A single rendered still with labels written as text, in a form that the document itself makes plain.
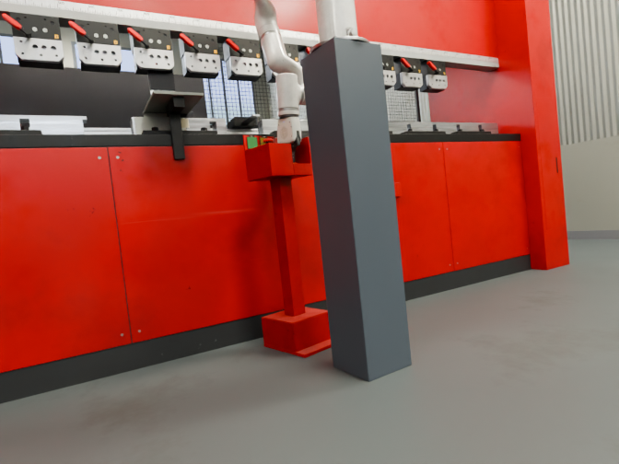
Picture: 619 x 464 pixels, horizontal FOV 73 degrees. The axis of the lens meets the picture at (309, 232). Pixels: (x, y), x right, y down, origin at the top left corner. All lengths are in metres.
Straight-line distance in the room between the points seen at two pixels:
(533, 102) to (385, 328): 2.06
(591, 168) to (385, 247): 3.50
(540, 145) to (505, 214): 0.49
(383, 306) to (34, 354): 1.17
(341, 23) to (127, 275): 1.14
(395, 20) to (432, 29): 0.28
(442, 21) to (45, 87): 2.19
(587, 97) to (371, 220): 3.64
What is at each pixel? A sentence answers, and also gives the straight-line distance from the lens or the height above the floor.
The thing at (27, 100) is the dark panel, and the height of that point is 1.17.
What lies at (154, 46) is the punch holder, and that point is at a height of 1.26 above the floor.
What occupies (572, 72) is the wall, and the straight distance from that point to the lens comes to 4.79.
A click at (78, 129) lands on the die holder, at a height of 0.92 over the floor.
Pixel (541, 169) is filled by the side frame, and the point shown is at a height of 0.63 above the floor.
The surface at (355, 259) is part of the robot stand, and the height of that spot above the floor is 0.36.
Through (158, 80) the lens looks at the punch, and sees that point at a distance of 1.96.
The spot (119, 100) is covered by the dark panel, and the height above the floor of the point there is 1.19.
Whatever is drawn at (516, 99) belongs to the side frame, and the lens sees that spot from 3.10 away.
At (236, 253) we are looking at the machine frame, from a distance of 1.78.
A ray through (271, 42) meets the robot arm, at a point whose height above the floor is 1.19.
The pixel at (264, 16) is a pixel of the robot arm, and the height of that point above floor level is 1.31.
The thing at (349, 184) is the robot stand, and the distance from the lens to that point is 1.22.
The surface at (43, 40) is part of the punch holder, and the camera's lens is 1.93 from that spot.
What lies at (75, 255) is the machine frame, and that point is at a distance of 1.69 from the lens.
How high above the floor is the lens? 0.51
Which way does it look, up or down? 2 degrees down
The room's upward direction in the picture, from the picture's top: 6 degrees counter-clockwise
